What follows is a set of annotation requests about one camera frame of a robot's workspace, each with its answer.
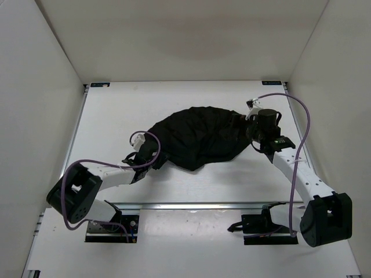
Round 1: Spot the black pleated skirt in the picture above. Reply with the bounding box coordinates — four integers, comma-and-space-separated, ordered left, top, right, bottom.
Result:
145, 107, 251, 171

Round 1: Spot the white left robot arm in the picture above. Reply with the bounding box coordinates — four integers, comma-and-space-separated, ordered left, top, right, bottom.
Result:
46, 135, 163, 235

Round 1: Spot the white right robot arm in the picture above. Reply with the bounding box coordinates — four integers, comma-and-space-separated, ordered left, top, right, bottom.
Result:
227, 108, 352, 247

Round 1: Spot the blue right corner label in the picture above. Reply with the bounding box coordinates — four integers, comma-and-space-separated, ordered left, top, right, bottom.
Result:
261, 81, 282, 86

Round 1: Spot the blue corner label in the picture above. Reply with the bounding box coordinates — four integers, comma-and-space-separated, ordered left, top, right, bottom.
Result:
90, 82, 110, 87
261, 81, 282, 86

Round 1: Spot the blue left corner label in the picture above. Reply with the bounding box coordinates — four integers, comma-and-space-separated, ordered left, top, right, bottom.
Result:
90, 82, 110, 87

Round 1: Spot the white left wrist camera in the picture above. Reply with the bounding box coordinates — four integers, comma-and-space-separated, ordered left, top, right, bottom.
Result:
129, 133, 146, 151

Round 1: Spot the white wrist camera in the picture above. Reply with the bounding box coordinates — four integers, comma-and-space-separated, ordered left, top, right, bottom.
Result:
129, 133, 146, 151
246, 98, 263, 119

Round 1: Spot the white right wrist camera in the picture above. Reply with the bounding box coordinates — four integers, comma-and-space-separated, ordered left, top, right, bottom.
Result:
246, 98, 263, 119

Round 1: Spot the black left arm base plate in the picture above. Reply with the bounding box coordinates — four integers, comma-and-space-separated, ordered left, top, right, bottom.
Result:
85, 210, 140, 244

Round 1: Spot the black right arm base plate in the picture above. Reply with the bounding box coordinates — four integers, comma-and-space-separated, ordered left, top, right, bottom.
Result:
241, 214, 299, 246

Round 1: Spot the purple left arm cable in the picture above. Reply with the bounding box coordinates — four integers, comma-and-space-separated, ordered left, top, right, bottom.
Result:
62, 131, 162, 243

